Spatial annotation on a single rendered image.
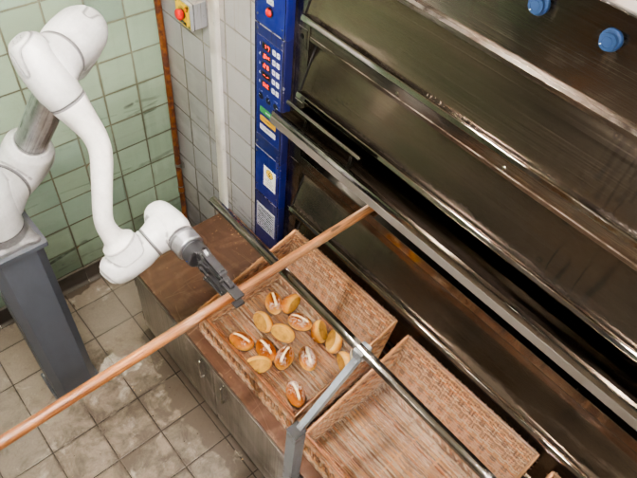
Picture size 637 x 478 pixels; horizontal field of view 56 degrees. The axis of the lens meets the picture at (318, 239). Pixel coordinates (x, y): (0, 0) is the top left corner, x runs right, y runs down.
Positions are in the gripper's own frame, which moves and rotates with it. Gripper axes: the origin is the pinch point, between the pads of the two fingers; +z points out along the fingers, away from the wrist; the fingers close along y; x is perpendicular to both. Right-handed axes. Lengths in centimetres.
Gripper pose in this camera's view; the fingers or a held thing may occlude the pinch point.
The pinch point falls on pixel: (233, 293)
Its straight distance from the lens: 170.8
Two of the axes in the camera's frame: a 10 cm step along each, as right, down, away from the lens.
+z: 6.6, 6.0, -4.4
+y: -0.8, 6.5, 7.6
